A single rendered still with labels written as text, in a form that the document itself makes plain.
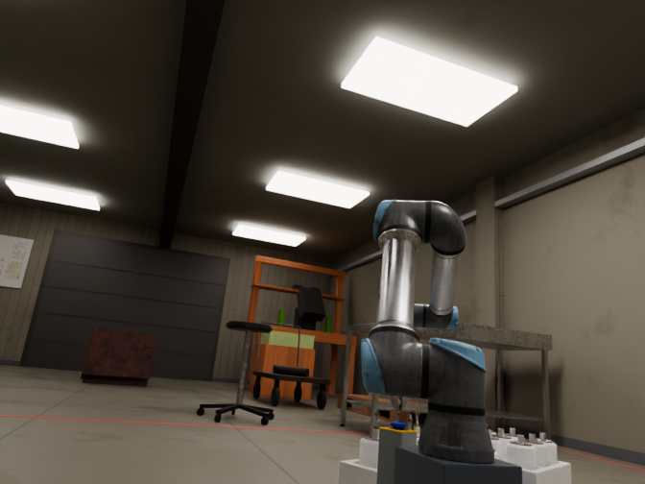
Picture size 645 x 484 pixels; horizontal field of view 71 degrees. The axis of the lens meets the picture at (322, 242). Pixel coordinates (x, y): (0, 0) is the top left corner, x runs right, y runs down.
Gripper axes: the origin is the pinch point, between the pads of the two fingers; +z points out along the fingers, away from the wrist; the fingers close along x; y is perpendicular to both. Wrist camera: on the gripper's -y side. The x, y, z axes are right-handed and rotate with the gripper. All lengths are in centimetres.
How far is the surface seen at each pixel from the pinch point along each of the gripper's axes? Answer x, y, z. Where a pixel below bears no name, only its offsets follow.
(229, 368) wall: -43, 765, 10
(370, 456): 13.6, -8.7, 13.8
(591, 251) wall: -252, 144, -126
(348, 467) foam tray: 18.8, -5.7, 17.5
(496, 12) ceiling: -84, 54, -234
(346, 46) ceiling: -10, 124, -234
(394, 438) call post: 18.6, -33.1, 4.9
